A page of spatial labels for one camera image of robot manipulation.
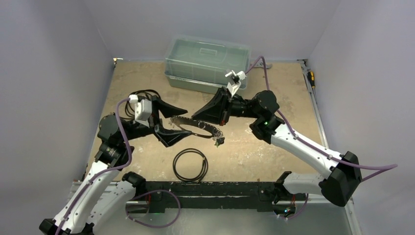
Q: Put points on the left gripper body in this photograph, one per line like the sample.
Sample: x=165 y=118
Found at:
x=137 y=130

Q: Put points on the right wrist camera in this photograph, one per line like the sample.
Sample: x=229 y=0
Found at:
x=235 y=80

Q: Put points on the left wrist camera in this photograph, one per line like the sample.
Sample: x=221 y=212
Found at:
x=142 y=109

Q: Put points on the silver adjustable wrench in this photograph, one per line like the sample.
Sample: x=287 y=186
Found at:
x=261 y=65

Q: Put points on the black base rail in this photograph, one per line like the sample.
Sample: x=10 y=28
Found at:
x=259 y=196

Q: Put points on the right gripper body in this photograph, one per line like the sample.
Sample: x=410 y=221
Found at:
x=224 y=106

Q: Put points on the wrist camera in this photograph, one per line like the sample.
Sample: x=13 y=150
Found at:
x=142 y=109
x=235 y=80

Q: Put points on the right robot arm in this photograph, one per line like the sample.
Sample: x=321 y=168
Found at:
x=338 y=175

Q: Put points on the yellow black screwdriver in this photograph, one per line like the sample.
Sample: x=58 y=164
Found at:
x=311 y=79

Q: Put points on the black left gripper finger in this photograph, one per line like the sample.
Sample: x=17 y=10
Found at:
x=170 y=137
x=166 y=109

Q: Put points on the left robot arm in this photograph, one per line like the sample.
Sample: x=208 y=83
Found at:
x=90 y=206

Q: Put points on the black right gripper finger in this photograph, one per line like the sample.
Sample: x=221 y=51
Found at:
x=212 y=113
x=220 y=102

